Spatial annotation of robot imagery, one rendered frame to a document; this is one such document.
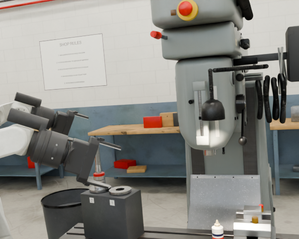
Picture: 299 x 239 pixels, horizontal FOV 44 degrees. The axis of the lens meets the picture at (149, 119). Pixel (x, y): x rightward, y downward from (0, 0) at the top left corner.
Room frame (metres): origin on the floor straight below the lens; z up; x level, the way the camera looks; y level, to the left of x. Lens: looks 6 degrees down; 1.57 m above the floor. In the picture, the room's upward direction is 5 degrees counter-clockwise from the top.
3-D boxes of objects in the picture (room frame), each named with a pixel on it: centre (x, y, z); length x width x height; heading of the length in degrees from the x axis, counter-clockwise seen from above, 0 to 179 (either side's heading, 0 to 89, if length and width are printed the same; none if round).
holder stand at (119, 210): (1.45, 0.18, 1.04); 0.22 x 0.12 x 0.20; 60
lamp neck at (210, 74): (1.12, -0.20, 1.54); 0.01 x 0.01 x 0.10
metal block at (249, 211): (1.27, -0.34, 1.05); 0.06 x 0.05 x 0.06; 71
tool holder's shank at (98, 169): (1.48, 0.23, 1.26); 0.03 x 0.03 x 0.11
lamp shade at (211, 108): (1.12, -0.20, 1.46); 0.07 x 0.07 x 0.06
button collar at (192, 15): (1.09, -0.14, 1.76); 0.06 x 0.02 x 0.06; 72
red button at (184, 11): (1.07, -0.13, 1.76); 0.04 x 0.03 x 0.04; 72
